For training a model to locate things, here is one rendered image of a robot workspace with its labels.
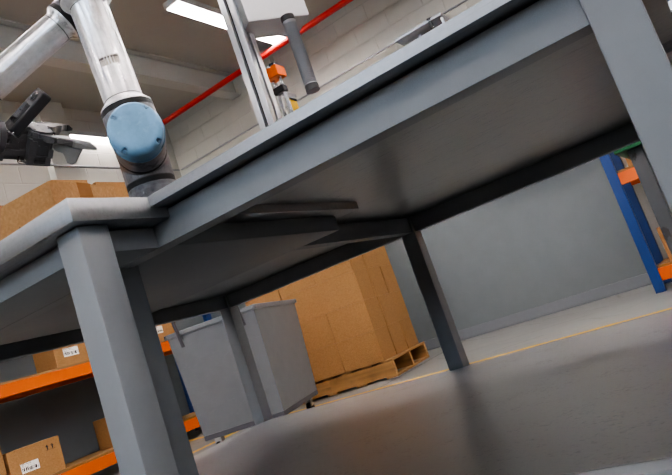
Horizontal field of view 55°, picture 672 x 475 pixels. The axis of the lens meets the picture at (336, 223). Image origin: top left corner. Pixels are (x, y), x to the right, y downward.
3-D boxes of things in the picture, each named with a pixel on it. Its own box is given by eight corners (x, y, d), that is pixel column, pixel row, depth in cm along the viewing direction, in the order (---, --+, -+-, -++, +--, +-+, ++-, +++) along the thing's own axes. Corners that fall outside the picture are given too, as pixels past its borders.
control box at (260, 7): (309, 14, 166) (287, -49, 169) (248, 21, 160) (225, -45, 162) (298, 35, 176) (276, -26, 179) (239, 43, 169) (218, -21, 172)
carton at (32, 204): (138, 270, 189) (113, 185, 193) (75, 275, 167) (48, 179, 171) (66, 302, 200) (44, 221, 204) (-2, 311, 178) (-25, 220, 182)
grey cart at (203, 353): (251, 432, 462) (212, 305, 477) (331, 407, 450) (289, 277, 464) (196, 468, 376) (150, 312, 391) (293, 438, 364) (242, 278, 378)
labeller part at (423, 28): (457, 24, 166) (456, 21, 166) (440, 14, 157) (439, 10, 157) (412, 50, 173) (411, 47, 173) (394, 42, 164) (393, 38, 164)
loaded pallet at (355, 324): (430, 356, 572) (378, 210, 593) (397, 377, 498) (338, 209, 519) (319, 390, 622) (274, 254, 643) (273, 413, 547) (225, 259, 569)
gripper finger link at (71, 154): (93, 167, 152) (52, 157, 150) (98, 143, 150) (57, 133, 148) (90, 170, 149) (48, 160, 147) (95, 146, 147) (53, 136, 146)
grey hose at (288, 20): (322, 88, 161) (296, 14, 164) (314, 86, 158) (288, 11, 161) (311, 95, 163) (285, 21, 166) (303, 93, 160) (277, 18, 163)
